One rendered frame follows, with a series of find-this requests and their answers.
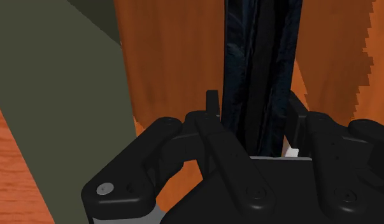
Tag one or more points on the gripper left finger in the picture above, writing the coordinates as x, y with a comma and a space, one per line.
132, 173

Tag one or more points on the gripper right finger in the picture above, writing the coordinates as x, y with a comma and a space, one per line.
343, 167

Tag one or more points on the dark blue-black object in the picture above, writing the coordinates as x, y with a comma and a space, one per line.
260, 77

